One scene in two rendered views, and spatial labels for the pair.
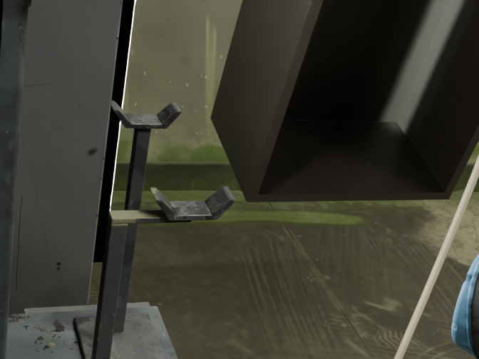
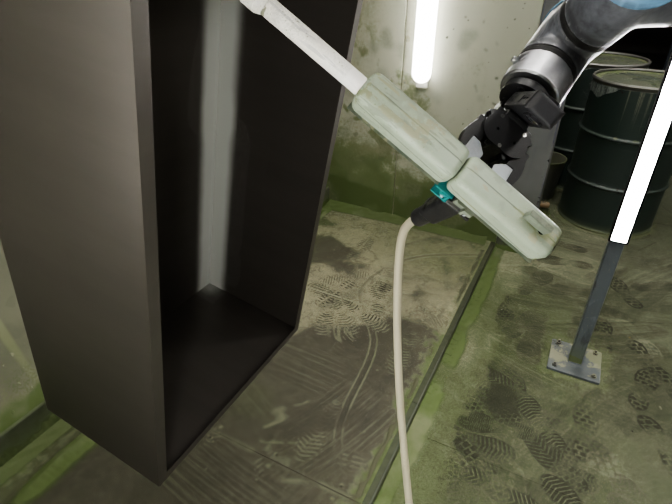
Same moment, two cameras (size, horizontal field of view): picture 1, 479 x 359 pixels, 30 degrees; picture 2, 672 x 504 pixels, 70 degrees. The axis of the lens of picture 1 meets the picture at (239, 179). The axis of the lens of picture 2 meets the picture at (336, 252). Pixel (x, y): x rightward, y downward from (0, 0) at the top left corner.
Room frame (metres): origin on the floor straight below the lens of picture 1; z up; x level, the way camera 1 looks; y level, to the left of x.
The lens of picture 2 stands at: (1.23, 0.07, 1.46)
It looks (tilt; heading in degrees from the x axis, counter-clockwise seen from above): 31 degrees down; 321
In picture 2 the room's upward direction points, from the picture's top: straight up
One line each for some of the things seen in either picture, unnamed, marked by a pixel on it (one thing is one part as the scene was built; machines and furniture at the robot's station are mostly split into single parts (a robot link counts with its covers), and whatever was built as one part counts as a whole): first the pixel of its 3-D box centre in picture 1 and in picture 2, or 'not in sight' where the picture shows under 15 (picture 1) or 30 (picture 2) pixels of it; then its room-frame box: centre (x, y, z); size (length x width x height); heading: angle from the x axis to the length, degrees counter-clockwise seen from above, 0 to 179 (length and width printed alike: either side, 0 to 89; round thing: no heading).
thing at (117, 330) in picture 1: (128, 274); not in sight; (0.83, 0.10, 0.95); 0.26 x 0.15 x 0.32; 23
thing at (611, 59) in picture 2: not in sight; (602, 60); (2.79, -3.54, 0.86); 0.54 x 0.54 x 0.01
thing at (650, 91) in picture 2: not in sight; (624, 152); (2.32, -3.09, 0.44); 0.59 x 0.58 x 0.89; 128
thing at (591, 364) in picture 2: not in sight; (574, 360); (1.75, -1.66, 0.01); 0.20 x 0.20 x 0.01; 23
